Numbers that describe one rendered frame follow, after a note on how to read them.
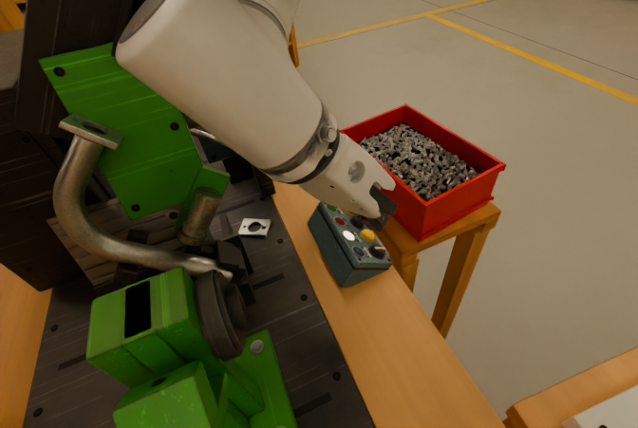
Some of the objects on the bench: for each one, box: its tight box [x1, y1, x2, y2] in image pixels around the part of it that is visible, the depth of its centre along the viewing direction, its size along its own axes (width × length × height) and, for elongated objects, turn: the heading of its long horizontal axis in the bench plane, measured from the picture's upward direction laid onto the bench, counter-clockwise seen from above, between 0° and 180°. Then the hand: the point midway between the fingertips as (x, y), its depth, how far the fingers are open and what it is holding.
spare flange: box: [238, 218, 271, 238], centre depth 64 cm, size 6×4×1 cm
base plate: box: [22, 135, 375, 428], centre depth 66 cm, size 42×110×2 cm, turn 28°
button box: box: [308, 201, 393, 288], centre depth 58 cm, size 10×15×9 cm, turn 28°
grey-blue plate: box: [197, 137, 254, 184], centre depth 71 cm, size 10×2×14 cm, turn 118°
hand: (373, 214), depth 42 cm, fingers closed
